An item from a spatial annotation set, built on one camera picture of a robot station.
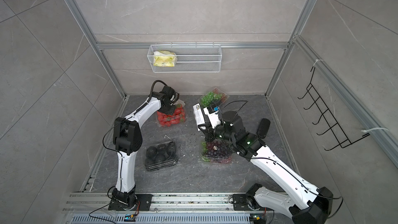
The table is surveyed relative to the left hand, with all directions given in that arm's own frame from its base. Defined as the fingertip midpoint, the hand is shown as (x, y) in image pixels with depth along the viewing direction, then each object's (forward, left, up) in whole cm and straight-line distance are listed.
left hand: (169, 108), depth 99 cm
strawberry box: (-4, -5, -5) cm, 8 cm away
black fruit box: (-30, +3, -4) cm, 30 cm away
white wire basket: (+26, -15, +20) cm, 36 cm away
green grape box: (+11, -30, -2) cm, 32 cm away
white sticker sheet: (-23, -19, +23) cm, 38 cm away
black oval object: (-12, -61, -8) cm, 63 cm away
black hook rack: (-37, -76, +22) cm, 87 cm away
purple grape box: (-29, -29, -3) cm, 41 cm away
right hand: (-26, -20, +19) cm, 38 cm away
